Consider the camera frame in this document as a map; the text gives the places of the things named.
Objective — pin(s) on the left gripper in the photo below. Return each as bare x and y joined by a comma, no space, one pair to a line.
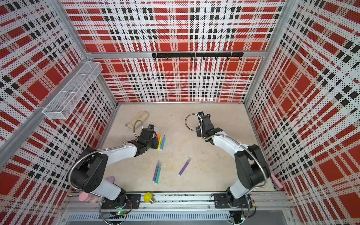
155,140

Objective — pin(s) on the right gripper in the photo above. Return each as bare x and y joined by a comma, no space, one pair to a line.
198,132

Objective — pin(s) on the purple marker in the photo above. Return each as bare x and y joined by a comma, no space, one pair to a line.
156,172
184,167

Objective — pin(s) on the green marker pen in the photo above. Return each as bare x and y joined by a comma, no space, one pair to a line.
158,173

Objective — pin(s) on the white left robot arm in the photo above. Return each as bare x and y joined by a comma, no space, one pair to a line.
108,189

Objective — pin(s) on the yellow light bulb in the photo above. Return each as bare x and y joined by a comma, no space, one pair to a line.
148,198

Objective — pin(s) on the pink small bottle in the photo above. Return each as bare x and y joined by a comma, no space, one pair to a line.
88,197

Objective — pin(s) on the purple pink toy rake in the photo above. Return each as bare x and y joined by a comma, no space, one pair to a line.
276,182

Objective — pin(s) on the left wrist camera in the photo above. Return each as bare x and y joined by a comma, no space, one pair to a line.
151,127

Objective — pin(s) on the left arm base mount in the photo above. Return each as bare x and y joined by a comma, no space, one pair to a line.
126,201

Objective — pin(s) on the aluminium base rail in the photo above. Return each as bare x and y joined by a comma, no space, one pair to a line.
260,208

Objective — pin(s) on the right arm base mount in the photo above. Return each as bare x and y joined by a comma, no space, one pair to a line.
230,201

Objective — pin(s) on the black hook rail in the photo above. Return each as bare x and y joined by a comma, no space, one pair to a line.
198,55

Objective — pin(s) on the white wire mesh basket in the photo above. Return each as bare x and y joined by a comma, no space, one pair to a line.
64,103

